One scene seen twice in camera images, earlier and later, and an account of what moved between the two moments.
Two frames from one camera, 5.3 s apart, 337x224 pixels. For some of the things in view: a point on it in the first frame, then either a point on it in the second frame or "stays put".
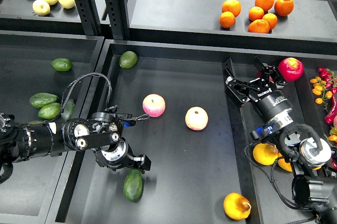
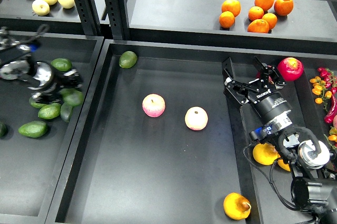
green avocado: x=133 y=185 → x=72 y=97
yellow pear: x=236 y=206 stays put
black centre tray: x=198 y=135 stays put
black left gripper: x=116 y=156 → x=50 y=81
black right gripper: x=276 y=110 stays put
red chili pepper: x=329 y=118 stays put
